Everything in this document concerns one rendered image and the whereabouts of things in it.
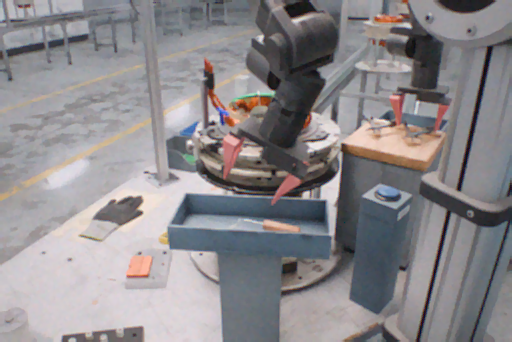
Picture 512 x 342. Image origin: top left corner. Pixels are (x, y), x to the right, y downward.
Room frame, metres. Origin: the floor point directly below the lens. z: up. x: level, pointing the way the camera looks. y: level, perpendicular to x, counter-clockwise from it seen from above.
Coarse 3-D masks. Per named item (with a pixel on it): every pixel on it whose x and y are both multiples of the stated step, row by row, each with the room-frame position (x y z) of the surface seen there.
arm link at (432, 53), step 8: (416, 40) 0.91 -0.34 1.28; (424, 40) 0.89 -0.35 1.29; (432, 40) 0.88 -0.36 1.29; (408, 48) 0.93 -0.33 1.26; (416, 48) 0.91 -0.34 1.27; (424, 48) 0.89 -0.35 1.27; (432, 48) 0.88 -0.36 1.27; (440, 48) 0.88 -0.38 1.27; (416, 56) 0.90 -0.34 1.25; (424, 56) 0.89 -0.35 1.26; (432, 56) 0.88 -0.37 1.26; (440, 56) 0.89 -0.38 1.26; (424, 64) 0.89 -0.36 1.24
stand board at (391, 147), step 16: (384, 128) 0.97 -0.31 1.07; (352, 144) 0.87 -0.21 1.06; (368, 144) 0.87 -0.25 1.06; (384, 144) 0.87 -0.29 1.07; (400, 144) 0.87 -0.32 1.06; (432, 144) 0.87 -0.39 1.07; (384, 160) 0.83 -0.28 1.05; (400, 160) 0.81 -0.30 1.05; (416, 160) 0.79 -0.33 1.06; (432, 160) 0.83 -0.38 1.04
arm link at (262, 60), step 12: (276, 36) 0.52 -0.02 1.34; (252, 48) 0.63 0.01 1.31; (264, 48) 0.60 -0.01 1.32; (276, 48) 0.51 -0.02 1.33; (288, 48) 0.51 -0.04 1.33; (252, 60) 0.62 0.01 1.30; (264, 60) 0.60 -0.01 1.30; (276, 60) 0.52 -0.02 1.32; (288, 60) 0.52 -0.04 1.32; (324, 60) 0.55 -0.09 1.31; (252, 72) 0.63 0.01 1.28; (264, 72) 0.59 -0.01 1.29; (276, 72) 0.54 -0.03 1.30; (288, 72) 0.53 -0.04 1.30; (300, 72) 0.53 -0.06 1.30
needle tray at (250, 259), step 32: (192, 192) 0.65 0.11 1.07; (192, 224) 0.61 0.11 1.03; (224, 224) 0.61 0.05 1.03; (256, 224) 0.61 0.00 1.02; (320, 224) 0.61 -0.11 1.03; (224, 256) 0.55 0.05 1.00; (256, 256) 0.54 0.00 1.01; (288, 256) 0.52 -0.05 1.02; (320, 256) 0.52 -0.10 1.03; (224, 288) 0.55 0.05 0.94; (256, 288) 0.54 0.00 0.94; (224, 320) 0.55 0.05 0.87; (256, 320) 0.54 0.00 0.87
